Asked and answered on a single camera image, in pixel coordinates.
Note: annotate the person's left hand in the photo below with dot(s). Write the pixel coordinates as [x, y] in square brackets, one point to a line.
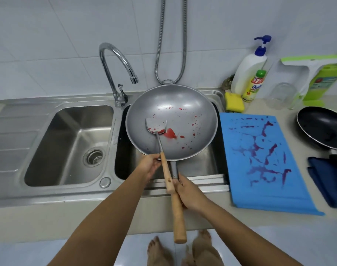
[149, 167]

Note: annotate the person's right hand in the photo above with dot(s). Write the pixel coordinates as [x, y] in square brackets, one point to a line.
[192, 195]

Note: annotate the person's right thumb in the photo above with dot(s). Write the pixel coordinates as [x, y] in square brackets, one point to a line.
[179, 183]

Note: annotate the person's left thumb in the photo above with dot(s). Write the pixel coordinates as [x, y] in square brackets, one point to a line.
[155, 157]

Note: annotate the person's left forearm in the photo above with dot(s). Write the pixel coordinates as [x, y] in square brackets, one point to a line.
[102, 224]

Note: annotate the person's right forearm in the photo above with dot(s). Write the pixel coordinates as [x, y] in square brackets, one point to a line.
[240, 235]

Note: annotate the round metal sink hole cap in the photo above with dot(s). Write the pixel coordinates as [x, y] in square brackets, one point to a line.
[105, 182]

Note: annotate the metal sink drain strainer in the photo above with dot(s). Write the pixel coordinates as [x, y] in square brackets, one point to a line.
[94, 157]

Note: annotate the person's right foot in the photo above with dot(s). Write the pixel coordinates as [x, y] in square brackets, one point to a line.
[203, 250]

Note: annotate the person's foot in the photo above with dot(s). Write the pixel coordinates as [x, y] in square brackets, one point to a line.
[157, 253]
[203, 250]

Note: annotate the person's left foot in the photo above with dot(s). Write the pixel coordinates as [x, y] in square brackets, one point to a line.
[157, 253]

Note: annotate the blue stained mat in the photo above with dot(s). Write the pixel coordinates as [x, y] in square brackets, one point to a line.
[268, 163]

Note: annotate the chrome curved faucet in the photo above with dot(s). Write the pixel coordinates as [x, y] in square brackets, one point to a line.
[113, 74]

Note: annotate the stainless steel double sink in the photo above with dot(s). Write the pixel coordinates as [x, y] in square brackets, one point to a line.
[66, 130]

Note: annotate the yellow sponge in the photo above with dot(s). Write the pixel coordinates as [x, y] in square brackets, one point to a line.
[235, 102]

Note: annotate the round metal sink plug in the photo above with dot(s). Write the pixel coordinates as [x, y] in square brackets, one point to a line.
[228, 83]

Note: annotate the yellow dish soap bottle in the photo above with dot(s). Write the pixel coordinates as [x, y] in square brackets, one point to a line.
[253, 88]

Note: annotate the white pump bottle blue top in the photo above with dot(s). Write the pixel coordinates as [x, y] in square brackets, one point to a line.
[246, 71]

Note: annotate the clear glass jar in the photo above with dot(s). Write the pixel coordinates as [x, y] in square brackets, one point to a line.
[280, 96]

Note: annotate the dark blue folded cloth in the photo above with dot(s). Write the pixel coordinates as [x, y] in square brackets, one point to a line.
[326, 182]

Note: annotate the black frying pan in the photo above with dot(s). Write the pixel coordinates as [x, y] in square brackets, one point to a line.
[323, 127]

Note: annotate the green packaged board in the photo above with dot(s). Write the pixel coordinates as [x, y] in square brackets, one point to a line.
[326, 80]

